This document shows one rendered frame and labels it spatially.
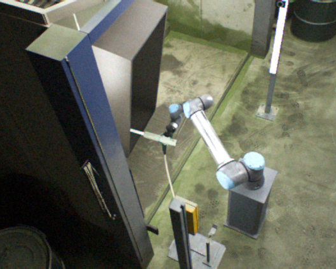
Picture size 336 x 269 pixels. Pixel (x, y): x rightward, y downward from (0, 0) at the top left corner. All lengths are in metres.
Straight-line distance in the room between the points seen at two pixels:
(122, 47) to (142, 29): 0.22
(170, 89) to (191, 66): 0.44
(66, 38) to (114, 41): 0.99
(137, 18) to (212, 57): 2.26
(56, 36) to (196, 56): 3.40
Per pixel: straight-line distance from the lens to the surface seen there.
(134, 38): 2.63
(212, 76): 4.65
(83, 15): 4.46
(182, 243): 2.09
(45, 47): 1.63
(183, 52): 5.00
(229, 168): 2.78
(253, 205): 3.07
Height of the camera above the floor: 3.22
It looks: 51 degrees down
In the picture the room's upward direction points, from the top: 8 degrees counter-clockwise
